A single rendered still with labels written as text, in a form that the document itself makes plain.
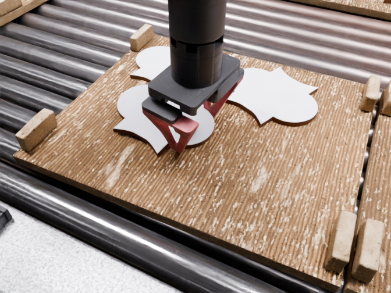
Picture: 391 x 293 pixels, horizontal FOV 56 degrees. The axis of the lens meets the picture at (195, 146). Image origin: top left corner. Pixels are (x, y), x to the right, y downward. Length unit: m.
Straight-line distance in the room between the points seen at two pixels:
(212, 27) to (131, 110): 0.20
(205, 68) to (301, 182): 0.18
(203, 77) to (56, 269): 0.25
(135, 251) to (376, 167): 0.31
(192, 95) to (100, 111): 0.19
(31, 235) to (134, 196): 0.12
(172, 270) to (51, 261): 0.13
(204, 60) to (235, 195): 0.16
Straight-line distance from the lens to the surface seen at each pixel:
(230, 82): 0.44
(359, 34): 0.83
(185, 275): 0.40
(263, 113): 0.52
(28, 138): 0.51
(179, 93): 0.40
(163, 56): 0.64
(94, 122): 0.53
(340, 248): 0.38
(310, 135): 0.52
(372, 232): 0.40
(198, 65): 0.38
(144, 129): 0.49
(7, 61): 0.75
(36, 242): 0.45
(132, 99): 0.53
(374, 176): 0.49
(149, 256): 0.41
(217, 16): 0.36
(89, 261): 0.42
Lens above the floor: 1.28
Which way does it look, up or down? 45 degrees down
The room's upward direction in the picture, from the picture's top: straight up
